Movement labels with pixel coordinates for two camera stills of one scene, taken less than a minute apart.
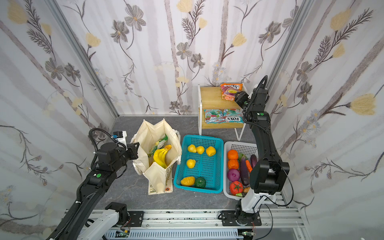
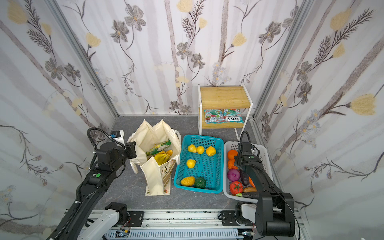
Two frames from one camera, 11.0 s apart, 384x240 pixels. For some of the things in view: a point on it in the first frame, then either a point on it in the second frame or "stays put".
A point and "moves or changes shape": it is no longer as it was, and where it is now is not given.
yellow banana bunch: [159, 156] moves or changes shape
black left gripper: [133, 150] stays put
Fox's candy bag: [233, 115] stays put
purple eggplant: [244, 171] stays put
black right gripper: [240, 99] -> [245, 173]
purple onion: [233, 175] stays put
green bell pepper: [200, 182] stays put
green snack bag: [160, 144] moves or changes shape
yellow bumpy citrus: [188, 181] stays put
